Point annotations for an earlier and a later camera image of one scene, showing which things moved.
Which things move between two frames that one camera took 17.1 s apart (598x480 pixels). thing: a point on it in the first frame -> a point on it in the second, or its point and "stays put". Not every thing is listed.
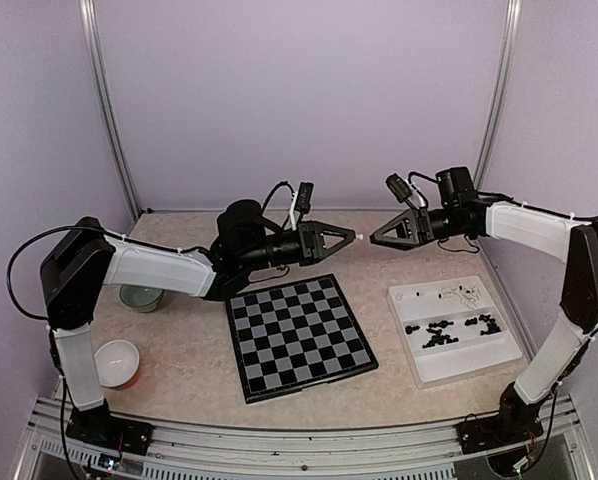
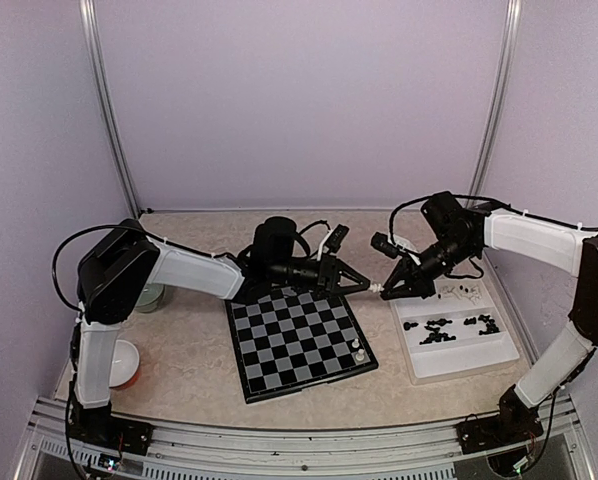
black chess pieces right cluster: x=492 y=327 stays put
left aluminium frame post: x=105 y=105 stays put
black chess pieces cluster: x=439 y=338 stays put
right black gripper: x=419 y=229 -> x=418 y=284
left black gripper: x=312 y=241 -> x=330 y=272
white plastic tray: x=451 y=328 stays put
